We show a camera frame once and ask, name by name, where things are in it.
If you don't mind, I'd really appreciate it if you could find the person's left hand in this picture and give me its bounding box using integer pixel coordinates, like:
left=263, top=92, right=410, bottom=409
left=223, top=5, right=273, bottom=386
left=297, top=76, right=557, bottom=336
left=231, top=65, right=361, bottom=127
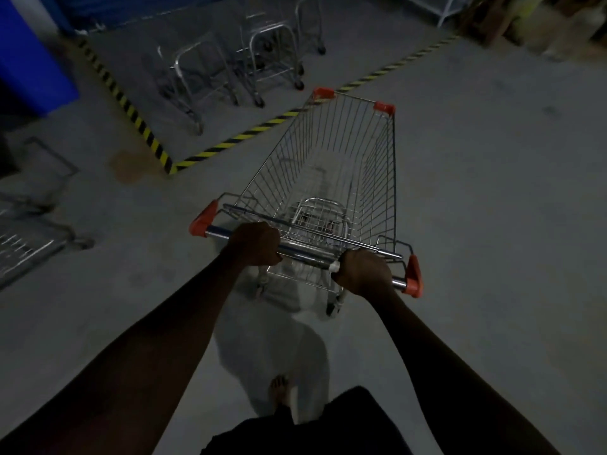
left=223, top=221, right=283, bottom=269

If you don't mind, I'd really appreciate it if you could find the person's right hand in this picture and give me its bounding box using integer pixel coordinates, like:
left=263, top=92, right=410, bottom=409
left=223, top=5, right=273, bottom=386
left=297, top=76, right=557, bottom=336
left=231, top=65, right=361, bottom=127
left=331, top=248, right=395, bottom=299

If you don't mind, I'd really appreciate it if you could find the person's left forearm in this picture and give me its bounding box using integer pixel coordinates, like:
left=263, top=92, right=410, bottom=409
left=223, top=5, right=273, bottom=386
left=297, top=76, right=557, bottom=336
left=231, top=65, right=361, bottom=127
left=0, top=253, right=247, bottom=455

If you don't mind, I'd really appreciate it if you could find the person's right forearm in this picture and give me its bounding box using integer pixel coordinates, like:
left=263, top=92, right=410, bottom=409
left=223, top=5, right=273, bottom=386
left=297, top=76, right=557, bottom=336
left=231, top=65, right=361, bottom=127
left=374, top=286, right=563, bottom=455

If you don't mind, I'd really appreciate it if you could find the person's left foot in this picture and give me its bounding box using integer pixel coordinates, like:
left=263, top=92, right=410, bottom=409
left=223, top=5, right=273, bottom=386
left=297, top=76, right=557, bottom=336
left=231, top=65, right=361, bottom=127
left=269, top=375, right=291, bottom=408

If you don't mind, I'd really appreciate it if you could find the person's dark clothing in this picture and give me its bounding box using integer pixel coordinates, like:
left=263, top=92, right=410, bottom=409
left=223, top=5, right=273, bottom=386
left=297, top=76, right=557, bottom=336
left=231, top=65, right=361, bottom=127
left=199, top=385, right=414, bottom=455

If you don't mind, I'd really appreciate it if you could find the blue roller shutter door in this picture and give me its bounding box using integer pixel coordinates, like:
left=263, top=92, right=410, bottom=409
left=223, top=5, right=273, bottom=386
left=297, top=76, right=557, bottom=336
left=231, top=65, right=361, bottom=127
left=37, top=0, right=228, bottom=33

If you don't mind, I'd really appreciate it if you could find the white metal rack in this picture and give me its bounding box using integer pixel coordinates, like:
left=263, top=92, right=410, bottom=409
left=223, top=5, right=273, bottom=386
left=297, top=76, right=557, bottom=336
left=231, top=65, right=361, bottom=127
left=403, top=0, right=475, bottom=28

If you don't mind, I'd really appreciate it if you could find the blue plastic trash bin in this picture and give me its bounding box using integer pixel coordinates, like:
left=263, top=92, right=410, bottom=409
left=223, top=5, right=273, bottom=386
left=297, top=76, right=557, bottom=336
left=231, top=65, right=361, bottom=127
left=0, top=0, right=80, bottom=117

